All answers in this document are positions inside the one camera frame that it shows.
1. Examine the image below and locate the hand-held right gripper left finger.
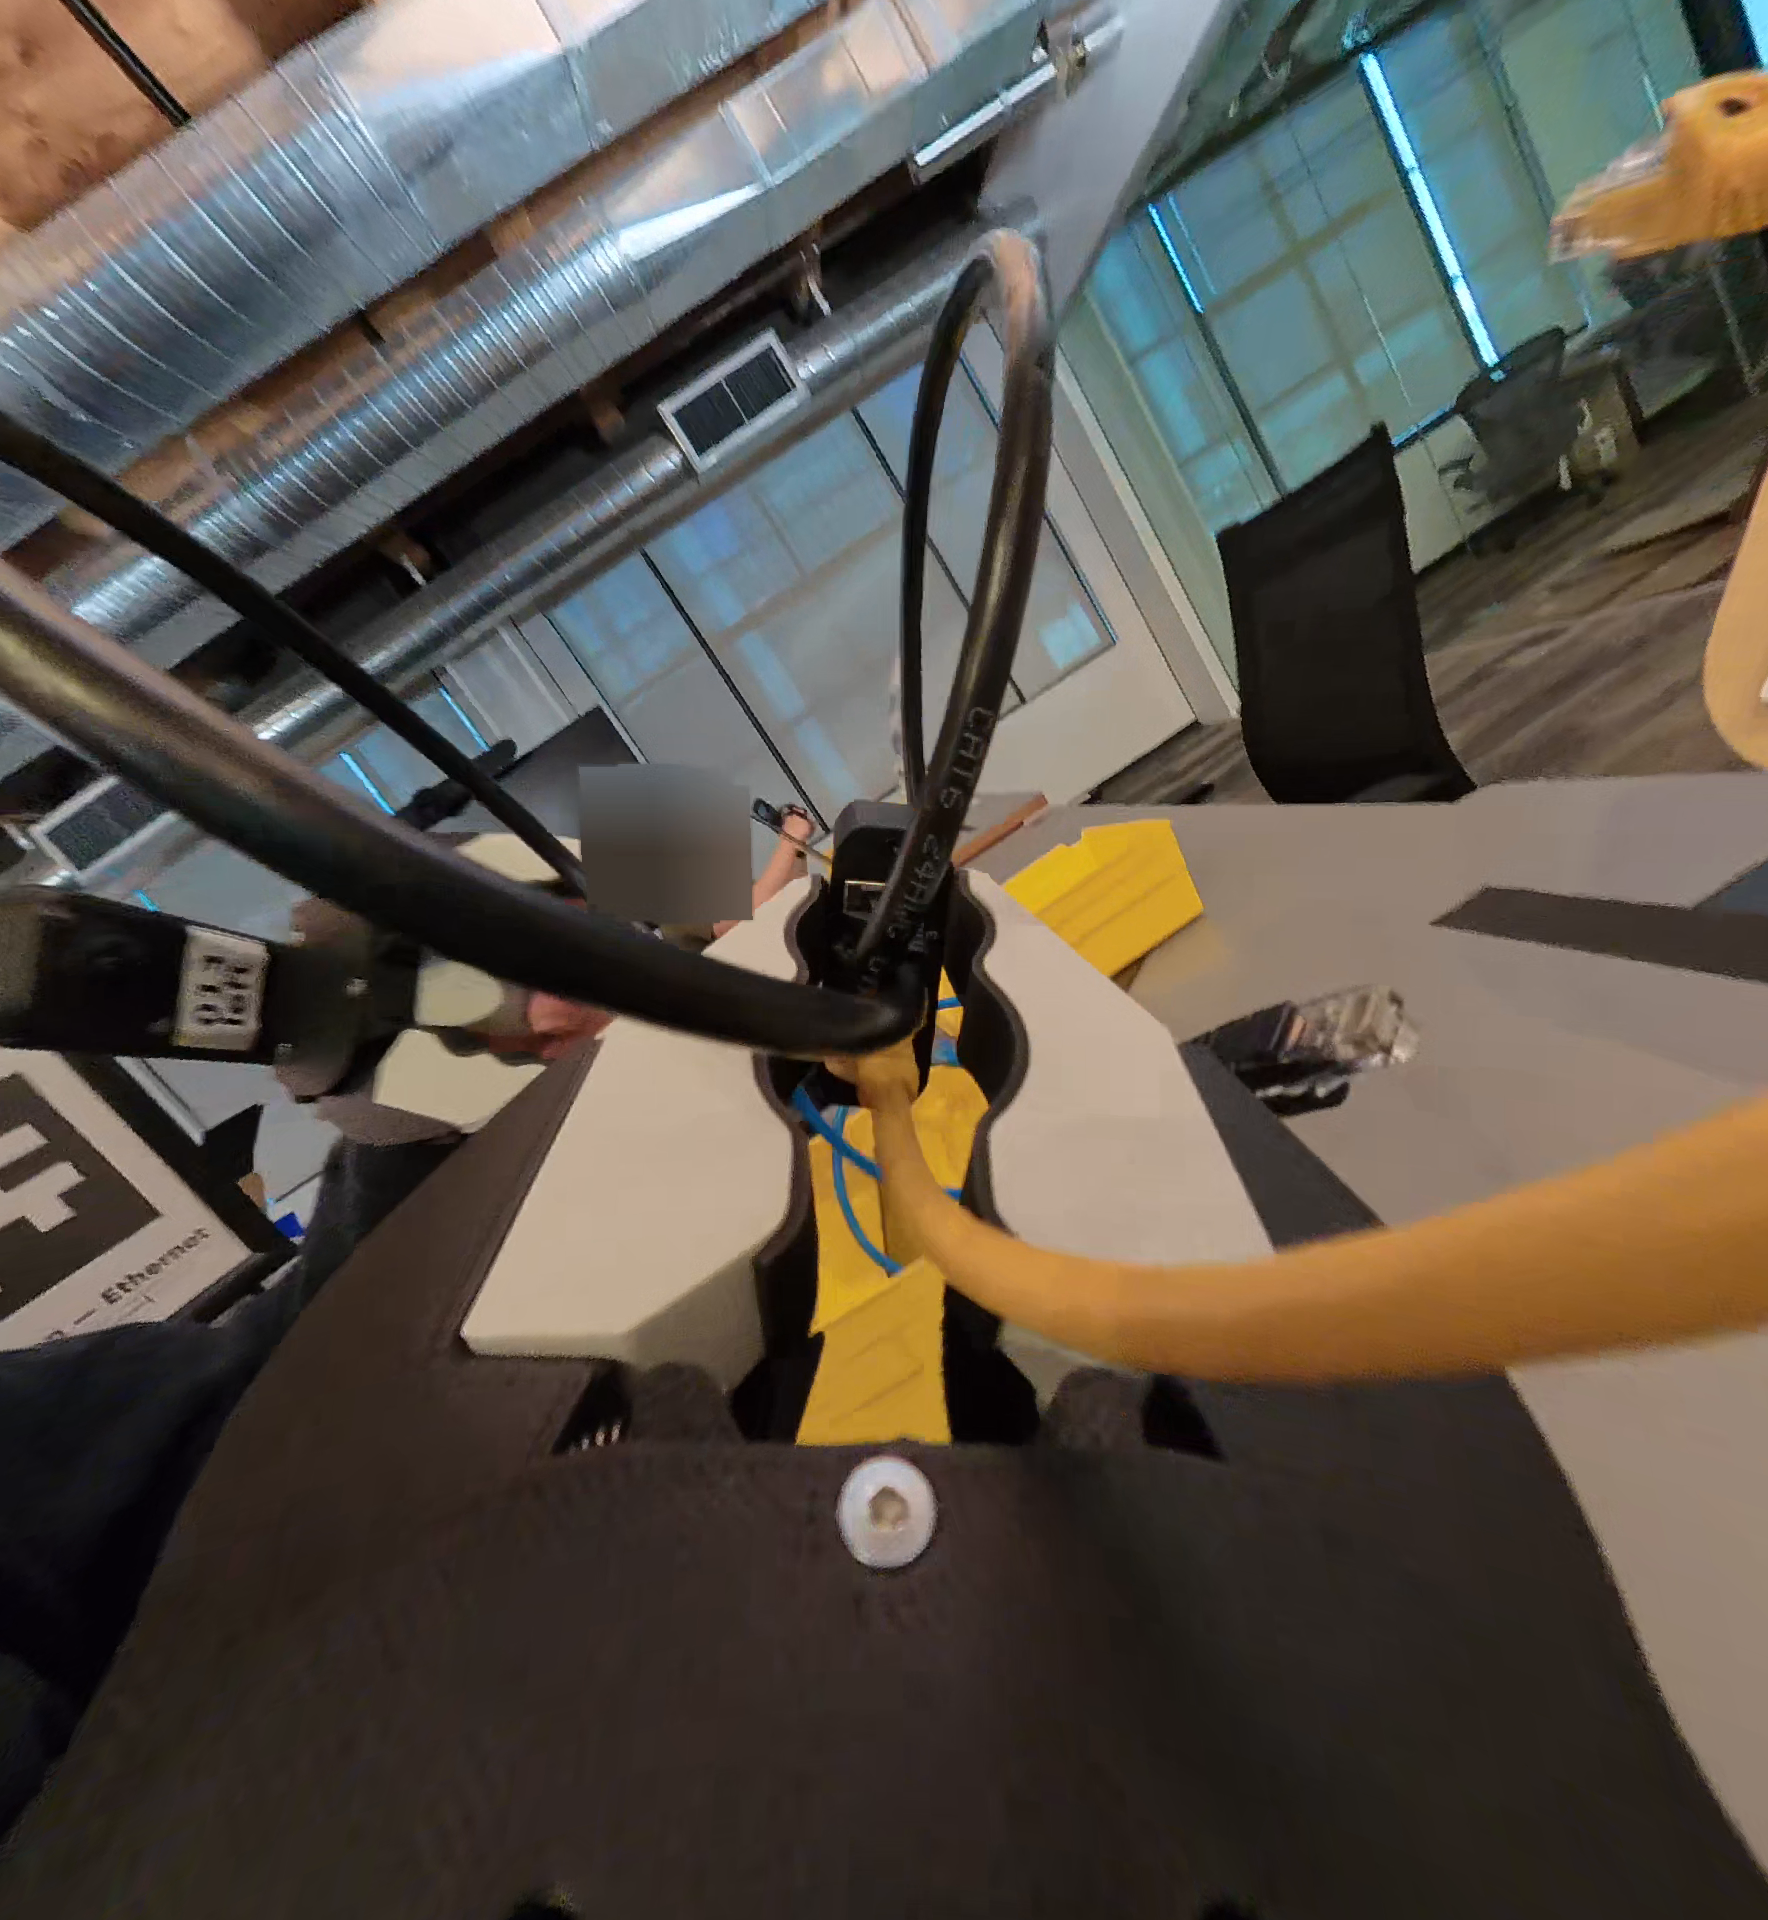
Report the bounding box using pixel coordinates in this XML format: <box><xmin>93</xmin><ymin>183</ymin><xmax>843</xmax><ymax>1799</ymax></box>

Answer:
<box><xmin>459</xmin><ymin>874</ymin><xmax>826</xmax><ymax>1446</ymax></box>

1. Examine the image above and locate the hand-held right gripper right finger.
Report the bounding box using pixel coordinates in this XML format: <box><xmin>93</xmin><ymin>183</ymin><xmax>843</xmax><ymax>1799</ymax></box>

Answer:
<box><xmin>945</xmin><ymin>876</ymin><xmax>1277</xmax><ymax>1442</ymax></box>

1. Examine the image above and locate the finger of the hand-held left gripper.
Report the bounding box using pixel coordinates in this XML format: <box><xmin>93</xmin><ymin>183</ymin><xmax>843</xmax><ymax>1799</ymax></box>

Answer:
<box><xmin>371</xmin><ymin>959</ymin><xmax>564</xmax><ymax>1103</ymax></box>
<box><xmin>426</xmin><ymin>827</ymin><xmax>595</xmax><ymax>962</ymax></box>

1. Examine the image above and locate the black ethernet cable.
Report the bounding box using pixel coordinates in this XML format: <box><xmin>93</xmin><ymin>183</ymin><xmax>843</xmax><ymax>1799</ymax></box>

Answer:
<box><xmin>0</xmin><ymin>224</ymin><xmax>1420</xmax><ymax>1116</ymax></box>

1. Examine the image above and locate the blue ethernet cable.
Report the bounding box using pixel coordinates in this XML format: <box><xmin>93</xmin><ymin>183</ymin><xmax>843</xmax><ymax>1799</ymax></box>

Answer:
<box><xmin>789</xmin><ymin>982</ymin><xmax>964</xmax><ymax>1280</ymax></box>

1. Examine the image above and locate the yellow ethernet cable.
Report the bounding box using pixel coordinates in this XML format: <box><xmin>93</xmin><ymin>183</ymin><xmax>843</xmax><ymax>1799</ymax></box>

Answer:
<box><xmin>821</xmin><ymin>66</ymin><xmax>1768</xmax><ymax>1386</ymax></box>

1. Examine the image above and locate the large yellow bin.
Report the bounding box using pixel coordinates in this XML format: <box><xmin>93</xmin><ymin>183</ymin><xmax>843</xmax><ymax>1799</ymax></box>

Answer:
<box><xmin>797</xmin><ymin>1012</ymin><xmax>994</xmax><ymax>1446</ymax></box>

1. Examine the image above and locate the person's left hand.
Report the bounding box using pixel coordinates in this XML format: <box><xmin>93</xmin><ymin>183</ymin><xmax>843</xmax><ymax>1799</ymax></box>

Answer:
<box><xmin>516</xmin><ymin>990</ymin><xmax>621</xmax><ymax>1064</ymax></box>

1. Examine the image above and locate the small yellow bin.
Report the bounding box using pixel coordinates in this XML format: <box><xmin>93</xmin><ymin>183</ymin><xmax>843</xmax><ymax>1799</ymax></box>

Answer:
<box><xmin>1000</xmin><ymin>816</ymin><xmax>1206</xmax><ymax>980</ymax></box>

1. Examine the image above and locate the black white marker sign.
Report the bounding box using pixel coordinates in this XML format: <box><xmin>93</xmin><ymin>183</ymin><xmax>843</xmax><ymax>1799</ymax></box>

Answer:
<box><xmin>0</xmin><ymin>1033</ymin><xmax>285</xmax><ymax>1356</ymax></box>

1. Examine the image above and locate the black office chair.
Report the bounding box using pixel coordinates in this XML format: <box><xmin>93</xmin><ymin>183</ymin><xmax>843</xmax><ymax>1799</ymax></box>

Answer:
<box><xmin>1438</xmin><ymin>326</ymin><xmax>1623</xmax><ymax>557</ymax></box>
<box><xmin>1217</xmin><ymin>423</ymin><xmax>1478</xmax><ymax>810</ymax></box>

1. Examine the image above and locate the white vent grille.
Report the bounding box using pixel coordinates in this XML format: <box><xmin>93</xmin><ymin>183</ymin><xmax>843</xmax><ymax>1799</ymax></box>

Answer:
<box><xmin>656</xmin><ymin>331</ymin><xmax>814</xmax><ymax>470</ymax></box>

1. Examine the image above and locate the silver round air duct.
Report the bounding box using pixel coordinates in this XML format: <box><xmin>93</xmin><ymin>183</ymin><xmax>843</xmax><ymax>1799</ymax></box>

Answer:
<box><xmin>0</xmin><ymin>224</ymin><xmax>1067</xmax><ymax>841</ymax></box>

